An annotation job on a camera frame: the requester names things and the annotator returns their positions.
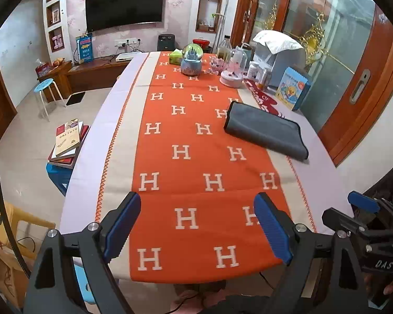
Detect blue children's book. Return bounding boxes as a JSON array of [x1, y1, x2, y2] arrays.
[[275, 67, 312, 111]]

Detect green tissue box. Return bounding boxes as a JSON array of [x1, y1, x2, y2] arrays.
[[168, 49, 186, 65]]

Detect white cover book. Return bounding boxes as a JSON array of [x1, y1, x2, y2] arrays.
[[55, 120, 84, 158]]

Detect black floor mat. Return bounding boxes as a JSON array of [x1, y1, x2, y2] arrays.
[[65, 93, 86, 107]]

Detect black curved cable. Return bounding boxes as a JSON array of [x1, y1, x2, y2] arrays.
[[0, 137, 31, 277]]

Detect white pillow bag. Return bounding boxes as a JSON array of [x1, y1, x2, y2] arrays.
[[253, 30, 304, 55]]

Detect lilac tablecloth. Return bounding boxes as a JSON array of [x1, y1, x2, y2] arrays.
[[59, 52, 355, 285]]

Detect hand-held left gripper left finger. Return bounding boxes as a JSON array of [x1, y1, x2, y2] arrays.
[[24, 191, 142, 314]]

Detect gold hanging ornament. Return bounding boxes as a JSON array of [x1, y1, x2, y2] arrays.
[[264, 5, 280, 32], [298, 15, 330, 66]]

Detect yellow plastic chair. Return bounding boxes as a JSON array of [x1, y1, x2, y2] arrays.
[[0, 199, 56, 309]]

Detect black flat television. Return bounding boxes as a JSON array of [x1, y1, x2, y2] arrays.
[[85, 0, 166, 34]]

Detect clear glass jar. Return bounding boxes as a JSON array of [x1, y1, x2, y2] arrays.
[[260, 67, 273, 91]]

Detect wooden sliding door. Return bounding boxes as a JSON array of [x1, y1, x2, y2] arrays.
[[318, 5, 393, 167]]

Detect light blue plastic stool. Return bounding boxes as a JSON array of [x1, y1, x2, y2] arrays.
[[74, 264, 96, 305]]

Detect clear glass bottle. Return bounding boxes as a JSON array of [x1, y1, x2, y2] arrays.
[[217, 37, 234, 60]]

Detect castle snow globe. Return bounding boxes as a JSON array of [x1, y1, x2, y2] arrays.
[[180, 43, 204, 76]]

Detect stack of books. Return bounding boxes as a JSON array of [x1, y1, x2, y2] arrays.
[[48, 125, 91, 170]]

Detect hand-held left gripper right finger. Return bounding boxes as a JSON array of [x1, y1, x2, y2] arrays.
[[254, 192, 370, 314]]

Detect grey towel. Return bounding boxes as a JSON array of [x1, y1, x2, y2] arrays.
[[224, 101, 310, 161]]

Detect wooden television cabinet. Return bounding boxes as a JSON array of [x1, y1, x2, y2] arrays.
[[37, 57, 133, 97]]

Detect white wall power sockets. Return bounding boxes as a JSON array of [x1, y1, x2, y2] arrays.
[[114, 37, 141, 47]]

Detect white lidded jar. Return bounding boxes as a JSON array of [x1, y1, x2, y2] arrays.
[[247, 62, 261, 81]]

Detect blue round stool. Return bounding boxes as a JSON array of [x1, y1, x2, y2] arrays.
[[33, 78, 67, 122]]

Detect white set-top box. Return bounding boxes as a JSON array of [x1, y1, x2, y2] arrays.
[[116, 52, 141, 63]]

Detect black air heater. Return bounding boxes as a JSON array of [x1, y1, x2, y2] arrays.
[[158, 33, 176, 53]]

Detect blue printed box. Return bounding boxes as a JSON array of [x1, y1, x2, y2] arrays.
[[76, 34, 94, 65]]

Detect orange letter-print blanket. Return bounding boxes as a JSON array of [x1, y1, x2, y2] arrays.
[[95, 52, 318, 284]]

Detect white box appliance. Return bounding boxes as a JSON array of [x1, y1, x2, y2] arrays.
[[255, 50, 307, 89]]

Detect pink plush flowers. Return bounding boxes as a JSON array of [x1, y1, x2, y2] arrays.
[[207, 55, 227, 76]]

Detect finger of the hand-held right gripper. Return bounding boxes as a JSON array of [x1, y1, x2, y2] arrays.
[[348, 191, 393, 223], [321, 208, 370, 236]]

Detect red patterned mat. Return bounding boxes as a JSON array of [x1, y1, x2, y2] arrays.
[[242, 78, 284, 118]]

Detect glass dome with pink base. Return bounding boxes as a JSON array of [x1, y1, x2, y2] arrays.
[[220, 46, 251, 88]]

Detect silver door handle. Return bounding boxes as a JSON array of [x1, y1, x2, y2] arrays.
[[349, 69, 372, 103]]

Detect red tissue box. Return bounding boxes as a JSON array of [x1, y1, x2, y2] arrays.
[[35, 60, 52, 76]]

